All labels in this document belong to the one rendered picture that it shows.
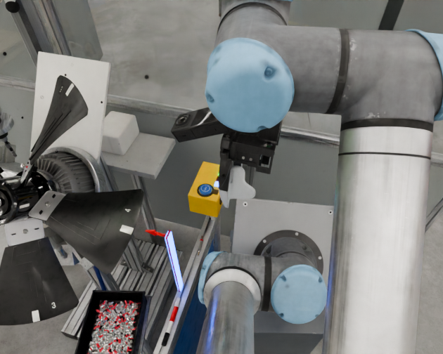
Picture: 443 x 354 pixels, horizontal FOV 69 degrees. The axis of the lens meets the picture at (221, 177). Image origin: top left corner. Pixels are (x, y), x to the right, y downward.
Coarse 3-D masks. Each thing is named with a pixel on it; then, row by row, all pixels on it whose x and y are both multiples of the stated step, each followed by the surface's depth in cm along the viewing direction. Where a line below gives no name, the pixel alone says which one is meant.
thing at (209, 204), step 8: (200, 168) 112; (208, 168) 111; (216, 168) 111; (200, 176) 109; (208, 176) 109; (216, 176) 109; (200, 184) 107; (208, 184) 106; (192, 192) 104; (192, 200) 105; (200, 200) 104; (208, 200) 103; (216, 200) 102; (192, 208) 108; (200, 208) 107; (208, 208) 106; (216, 208) 105; (216, 216) 108
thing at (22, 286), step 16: (48, 240) 93; (16, 256) 88; (32, 256) 90; (48, 256) 93; (0, 272) 87; (16, 272) 88; (32, 272) 90; (48, 272) 92; (64, 272) 95; (0, 288) 88; (16, 288) 89; (32, 288) 90; (48, 288) 92; (64, 288) 94; (0, 304) 88; (16, 304) 89; (32, 304) 91; (48, 304) 92; (64, 304) 94; (0, 320) 89; (16, 320) 90; (32, 320) 91
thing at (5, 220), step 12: (0, 180) 82; (12, 180) 84; (24, 180) 87; (36, 180) 92; (48, 180) 92; (0, 192) 82; (12, 192) 81; (24, 192) 84; (36, 192) 88; (12, 204) 82; (0, 216) 84; (12, 216) 82; (24, 216) 86
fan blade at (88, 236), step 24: (72, 192) 90; (96, 192) 89; (120, 192) 87; (72, 216) 84; (96, 216) 84; (120, 216) 83; (72, 240) 81; (96, 240) 81; (120, 240) 81; (96, 264) 79
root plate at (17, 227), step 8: (8, 224) 88; (16, 224) 89; (24, 224) 90; (32, 224) 91; (40, 224) 92; (8, 232) 88; (16, 232) 89; (32, 232) 91; (40, 232) 92; (8, 240) 88; (16, 240) 89; (24, 240) 90; (32, 240) 91
